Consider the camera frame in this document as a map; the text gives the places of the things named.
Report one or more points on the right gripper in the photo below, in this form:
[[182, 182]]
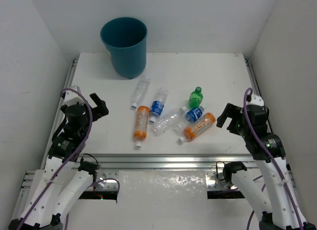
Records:
[[232, 111]]

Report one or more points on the teal plastic bin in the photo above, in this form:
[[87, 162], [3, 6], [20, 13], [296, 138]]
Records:
[[125, 40]]

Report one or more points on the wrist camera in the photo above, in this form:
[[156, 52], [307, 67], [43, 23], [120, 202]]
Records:
[[253, 99], [72, 98]]

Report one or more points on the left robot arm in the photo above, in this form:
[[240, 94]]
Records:
[[66, 175]]

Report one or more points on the clear bottle white cap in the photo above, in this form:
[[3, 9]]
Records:
[[168, 121]]

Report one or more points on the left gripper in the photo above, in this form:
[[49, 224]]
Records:
[[97, 109]]

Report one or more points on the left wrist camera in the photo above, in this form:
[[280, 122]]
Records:
[[72, 98]]

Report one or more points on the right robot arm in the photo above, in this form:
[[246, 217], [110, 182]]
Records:
[[279, 208]]

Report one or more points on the aluminium front rail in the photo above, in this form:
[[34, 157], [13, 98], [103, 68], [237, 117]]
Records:
[[168, 161]]

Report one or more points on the orange bottle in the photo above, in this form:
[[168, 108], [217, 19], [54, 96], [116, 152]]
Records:
[[193, 131], [141, 124]]

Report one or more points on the clear bottle blue label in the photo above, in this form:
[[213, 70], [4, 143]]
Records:
[[158, 104]]

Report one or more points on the clear bottle blue cap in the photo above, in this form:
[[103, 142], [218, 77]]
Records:
[[140, 91]]

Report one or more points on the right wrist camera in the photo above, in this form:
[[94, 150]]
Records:
[[253, 99]]

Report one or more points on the green plastic bottle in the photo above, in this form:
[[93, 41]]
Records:
[[195, 98]]

